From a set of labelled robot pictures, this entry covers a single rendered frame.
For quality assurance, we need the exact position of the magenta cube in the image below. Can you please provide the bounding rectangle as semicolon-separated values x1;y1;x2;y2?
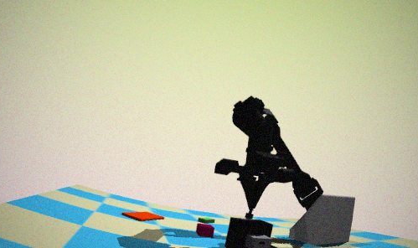
196;224;214;237

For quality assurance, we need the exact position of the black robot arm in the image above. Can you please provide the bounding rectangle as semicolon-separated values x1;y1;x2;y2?
232;96;324;211

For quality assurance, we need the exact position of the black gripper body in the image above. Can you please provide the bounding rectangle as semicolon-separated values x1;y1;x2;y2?
214;139;296;183

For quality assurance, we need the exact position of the flat green block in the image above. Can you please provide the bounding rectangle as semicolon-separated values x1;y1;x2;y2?
198;218;214;224

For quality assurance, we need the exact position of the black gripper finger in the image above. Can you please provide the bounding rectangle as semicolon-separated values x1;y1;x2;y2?
237;176;256;209
252;178;275;209

